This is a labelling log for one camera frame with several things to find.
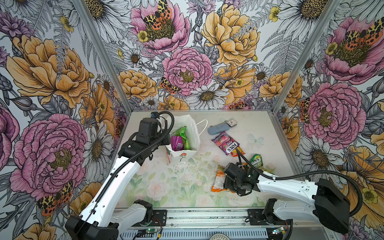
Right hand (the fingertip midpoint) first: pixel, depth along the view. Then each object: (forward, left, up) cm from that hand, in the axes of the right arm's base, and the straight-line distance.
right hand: (229, 191), depth 81 cm
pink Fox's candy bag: (+30, -3, +1) cm, 30 cm away
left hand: (+18, +31, +24) cm, 44 cm away
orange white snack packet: (+4, +5, 0) cm, 6 cm away
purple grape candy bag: (+22, +28, +14) cm, 38 cm away
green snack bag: (+28, +25, +16) cm, 41 cm away
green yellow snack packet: (+16, -18, +3) cm, 25 cm away
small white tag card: (+48, -10, 0) cm, 49 cm away
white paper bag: (+24, +18, +20) cm, 36 cm away
